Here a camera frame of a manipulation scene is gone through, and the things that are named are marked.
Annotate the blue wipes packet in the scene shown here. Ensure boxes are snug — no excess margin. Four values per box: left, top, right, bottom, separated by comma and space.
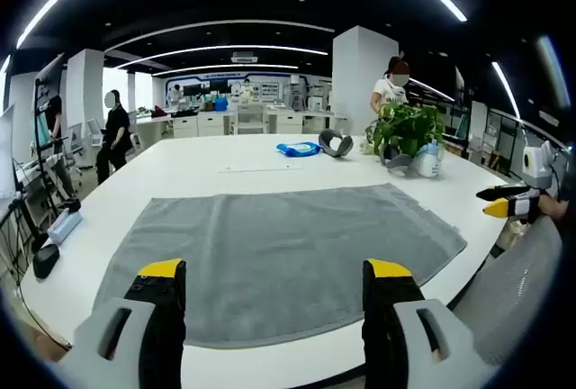
275, 140, 324, 158

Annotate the white cabinet row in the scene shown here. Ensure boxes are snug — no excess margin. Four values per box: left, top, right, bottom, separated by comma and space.
170, 109, 348, 139

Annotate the grey towel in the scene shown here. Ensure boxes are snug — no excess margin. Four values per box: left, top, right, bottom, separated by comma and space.
92, 182, 469, 350

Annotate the ceiling air conditioner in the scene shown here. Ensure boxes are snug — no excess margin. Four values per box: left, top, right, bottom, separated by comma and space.
229, 50, 260, 65

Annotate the white monitor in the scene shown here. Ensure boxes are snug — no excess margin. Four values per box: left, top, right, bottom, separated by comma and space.
0, 104, 18, 201

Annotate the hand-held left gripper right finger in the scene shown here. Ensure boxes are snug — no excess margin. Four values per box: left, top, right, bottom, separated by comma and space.
362, 258, 496, 389

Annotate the green potted plant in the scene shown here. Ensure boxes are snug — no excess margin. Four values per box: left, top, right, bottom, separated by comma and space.
364, 101, 446, 160

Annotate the white chair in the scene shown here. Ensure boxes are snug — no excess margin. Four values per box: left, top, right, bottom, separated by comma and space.
231, 103, 267, 136

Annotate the black oval case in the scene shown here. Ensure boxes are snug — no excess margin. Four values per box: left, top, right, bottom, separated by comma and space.
31, 243, 61, 280

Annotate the white wipes tub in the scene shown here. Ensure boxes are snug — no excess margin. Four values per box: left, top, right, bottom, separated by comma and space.
414, 140, 446, 178

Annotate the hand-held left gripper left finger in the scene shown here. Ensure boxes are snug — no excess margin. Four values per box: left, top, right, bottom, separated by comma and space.
58, 258, 188, 389

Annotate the black cable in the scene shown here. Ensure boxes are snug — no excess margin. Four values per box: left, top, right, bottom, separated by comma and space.
12, 278, 72, 350

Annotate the white table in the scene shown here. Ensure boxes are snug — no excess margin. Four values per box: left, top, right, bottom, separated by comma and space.
20, 133, 512, 389

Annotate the black stand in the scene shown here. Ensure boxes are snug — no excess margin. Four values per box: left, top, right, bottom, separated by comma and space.
31, 77, 62, 253

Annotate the grey mesh office chair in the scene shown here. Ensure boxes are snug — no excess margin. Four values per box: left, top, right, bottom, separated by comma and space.
452, 215, 566, 367

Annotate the grey headset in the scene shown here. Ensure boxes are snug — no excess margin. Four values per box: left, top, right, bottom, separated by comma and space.
318, 128, 355, 159

